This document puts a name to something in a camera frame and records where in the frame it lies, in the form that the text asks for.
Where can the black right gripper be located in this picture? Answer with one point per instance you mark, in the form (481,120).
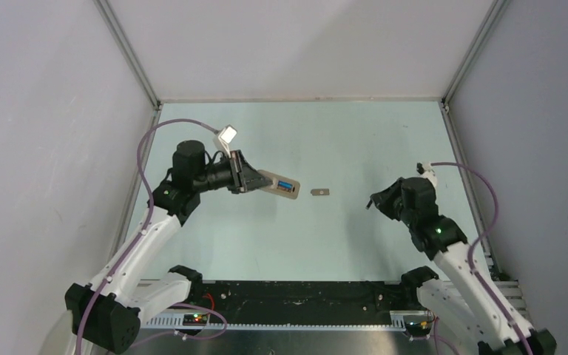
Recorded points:
(382,199)

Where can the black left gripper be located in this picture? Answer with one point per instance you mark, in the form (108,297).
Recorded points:
(243,177)

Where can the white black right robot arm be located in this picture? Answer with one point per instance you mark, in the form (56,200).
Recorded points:
(480,313)

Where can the beige remote control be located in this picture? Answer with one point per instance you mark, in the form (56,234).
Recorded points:
(272,188)

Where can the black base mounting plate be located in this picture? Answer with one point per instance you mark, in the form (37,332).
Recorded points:
(305,303)

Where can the blue battery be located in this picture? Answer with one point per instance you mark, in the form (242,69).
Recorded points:
(288,187)

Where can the controller board with leds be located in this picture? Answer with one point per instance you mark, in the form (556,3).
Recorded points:
(195,320)
(418,330)

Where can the beige battery compartment cover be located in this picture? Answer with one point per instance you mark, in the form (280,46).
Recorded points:
(320,192)

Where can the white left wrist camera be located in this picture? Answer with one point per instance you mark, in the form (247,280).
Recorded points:
(223,138)

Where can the left controller board with LEDs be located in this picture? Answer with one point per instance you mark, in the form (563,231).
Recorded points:
(195,320)

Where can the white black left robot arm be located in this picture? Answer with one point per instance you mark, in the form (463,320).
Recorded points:
(110,310)

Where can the right controller board with LEDs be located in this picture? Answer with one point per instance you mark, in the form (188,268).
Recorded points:
(418,330)

